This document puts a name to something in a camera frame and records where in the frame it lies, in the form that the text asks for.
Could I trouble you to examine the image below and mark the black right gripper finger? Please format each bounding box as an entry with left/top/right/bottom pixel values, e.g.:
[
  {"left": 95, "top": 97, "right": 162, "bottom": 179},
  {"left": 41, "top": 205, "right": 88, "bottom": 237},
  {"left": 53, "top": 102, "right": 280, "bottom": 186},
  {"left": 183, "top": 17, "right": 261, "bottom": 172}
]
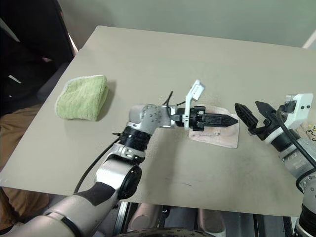
[
  {"left": 255, "top": 100, "right": 277, "bottom": 121},
  {"left": 234, "top": 102, "right": 260, "bottom": 135}
]

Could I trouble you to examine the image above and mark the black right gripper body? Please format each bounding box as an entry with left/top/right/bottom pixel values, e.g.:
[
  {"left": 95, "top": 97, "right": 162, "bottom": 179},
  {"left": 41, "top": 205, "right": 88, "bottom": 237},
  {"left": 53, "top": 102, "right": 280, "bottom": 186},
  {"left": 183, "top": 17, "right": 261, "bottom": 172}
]
[{"left": 248, "top": 112, "right": 285, "bottom": 139}]

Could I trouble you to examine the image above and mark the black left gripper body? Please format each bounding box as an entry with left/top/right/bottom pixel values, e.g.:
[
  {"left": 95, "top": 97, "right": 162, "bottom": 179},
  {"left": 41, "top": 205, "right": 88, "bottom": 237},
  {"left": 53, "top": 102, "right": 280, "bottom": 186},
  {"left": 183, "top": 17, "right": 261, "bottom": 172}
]
[{"left": 189, "top": 105, "right": 211, "bottom": 131}]

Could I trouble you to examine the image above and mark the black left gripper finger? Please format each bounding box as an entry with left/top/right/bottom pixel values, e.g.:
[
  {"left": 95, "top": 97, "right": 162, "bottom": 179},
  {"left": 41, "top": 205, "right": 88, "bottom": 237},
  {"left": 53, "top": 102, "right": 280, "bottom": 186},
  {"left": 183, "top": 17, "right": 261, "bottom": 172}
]
[
  {"left": 206, "top": 120, "right": 239, "bottom": 128},
  {"left": 206, "top": 114, "right": 239, "bottom": 122}
]

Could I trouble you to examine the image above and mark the pale pink towel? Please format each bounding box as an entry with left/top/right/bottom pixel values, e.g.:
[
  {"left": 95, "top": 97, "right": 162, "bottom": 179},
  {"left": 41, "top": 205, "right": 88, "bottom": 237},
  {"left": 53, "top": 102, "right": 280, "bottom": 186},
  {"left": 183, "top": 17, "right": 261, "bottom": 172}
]
[{"left": 188, "top": 105, "right": 240, "bottom": 149}]

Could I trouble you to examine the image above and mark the beige printed folded towel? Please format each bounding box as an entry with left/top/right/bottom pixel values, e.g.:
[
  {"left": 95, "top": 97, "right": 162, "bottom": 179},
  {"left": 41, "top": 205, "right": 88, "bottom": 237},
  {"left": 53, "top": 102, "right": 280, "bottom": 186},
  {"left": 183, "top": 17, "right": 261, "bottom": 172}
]
[{"left": 295, "top": 120, "right": 316, "bottom": 143}]

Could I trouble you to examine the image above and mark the folded green towel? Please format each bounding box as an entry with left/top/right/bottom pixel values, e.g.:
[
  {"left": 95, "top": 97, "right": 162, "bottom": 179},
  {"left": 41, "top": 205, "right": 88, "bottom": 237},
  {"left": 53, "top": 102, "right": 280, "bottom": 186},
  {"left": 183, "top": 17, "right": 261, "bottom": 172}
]
[{"left": 54, "top": 74, "right": 110, "bottom": 122}]

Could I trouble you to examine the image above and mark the pinkish rounded shape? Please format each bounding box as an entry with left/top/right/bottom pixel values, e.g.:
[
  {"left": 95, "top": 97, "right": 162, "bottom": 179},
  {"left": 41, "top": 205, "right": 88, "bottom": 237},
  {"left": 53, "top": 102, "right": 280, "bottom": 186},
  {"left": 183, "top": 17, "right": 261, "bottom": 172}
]
[
  {"left": 129, "top": 203, "right": 161, "bottom": 231},
  {"left": 197, "top": 208, "right": 225, "bottom": 233}
]

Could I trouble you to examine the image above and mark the black perforated curved rim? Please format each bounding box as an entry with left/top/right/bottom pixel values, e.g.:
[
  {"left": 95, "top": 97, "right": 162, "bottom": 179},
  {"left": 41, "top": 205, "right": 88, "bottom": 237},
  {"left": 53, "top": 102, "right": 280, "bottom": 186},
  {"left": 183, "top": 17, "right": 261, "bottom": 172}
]
[{"left": 122, "top": 227, "right": 213, "bottom": 237}]

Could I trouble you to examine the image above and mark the person in dark jacket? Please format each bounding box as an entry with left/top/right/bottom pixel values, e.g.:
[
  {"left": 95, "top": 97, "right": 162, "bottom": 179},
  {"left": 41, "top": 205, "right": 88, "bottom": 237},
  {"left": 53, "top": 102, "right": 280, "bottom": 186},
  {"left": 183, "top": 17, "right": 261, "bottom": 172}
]
[{"left": 0, "top": 0, "right": 75, "bottom": 233}]

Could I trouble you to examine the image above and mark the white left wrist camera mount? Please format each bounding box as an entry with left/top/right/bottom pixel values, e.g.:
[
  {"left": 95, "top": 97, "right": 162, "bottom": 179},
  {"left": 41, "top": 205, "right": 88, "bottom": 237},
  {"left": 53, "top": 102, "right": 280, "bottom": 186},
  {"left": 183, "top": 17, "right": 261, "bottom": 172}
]
[{"left": 182, "top": 79, "right": 207, "bottom": 130}]

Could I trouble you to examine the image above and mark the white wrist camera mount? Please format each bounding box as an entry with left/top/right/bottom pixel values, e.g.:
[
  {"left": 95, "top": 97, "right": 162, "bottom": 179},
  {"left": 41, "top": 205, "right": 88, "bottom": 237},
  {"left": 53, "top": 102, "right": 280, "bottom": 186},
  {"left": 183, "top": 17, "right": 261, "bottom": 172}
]
[
  {"left": 182, "top": 79, "right": 207, "bottom": 130},
  {"left": 264, "top": 93, "right": 314, "bottom": 145}
]

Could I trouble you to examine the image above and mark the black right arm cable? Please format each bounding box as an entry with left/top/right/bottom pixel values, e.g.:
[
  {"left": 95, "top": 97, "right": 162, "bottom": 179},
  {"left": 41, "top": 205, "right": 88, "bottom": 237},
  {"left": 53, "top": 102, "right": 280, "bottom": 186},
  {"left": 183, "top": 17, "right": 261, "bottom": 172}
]
[{"left": 276, "top": 103, "right": 316, "bottom": 171}]

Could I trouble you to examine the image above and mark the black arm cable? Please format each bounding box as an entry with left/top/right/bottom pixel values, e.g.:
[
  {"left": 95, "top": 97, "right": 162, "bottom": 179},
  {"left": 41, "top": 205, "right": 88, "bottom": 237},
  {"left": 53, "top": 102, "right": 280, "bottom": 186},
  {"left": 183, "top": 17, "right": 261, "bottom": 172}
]
[
  {"left": 276, "top": 103, "right": 316, "bottom": 171},
  {"left": 73, "top": 91, "right": 187, "bottom": 195}
]

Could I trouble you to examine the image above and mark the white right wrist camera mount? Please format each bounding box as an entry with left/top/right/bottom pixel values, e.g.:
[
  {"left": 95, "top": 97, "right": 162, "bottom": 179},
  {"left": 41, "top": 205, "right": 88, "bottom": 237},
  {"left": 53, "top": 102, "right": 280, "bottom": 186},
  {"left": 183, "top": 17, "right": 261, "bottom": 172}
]
[{"left": 264, "top": 93, "right": 314, "bottom": 145}]

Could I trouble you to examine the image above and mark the white wall trim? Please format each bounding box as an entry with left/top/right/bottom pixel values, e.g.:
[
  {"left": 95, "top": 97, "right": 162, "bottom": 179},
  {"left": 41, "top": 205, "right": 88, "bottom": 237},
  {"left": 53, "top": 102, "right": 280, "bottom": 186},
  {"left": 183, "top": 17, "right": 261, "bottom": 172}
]
[{"left": 301, "top": 32, "right": 316, "bottom": 49}]

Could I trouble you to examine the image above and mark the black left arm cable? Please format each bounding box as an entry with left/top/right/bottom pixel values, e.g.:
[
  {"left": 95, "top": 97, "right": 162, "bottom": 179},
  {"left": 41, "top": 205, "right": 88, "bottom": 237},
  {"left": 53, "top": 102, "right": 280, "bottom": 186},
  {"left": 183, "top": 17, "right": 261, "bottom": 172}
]
[{"left": 73, "top": 91, "right": 187, "bottom": 195}]

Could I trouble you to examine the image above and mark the aluminium frame profile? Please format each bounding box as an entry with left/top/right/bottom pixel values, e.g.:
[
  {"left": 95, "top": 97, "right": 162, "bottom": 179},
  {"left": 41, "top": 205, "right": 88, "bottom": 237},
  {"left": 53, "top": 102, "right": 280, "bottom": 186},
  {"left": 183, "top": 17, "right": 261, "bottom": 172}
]
[{"left": 115, "top": 201, "right": 131, "bottom": 231}]

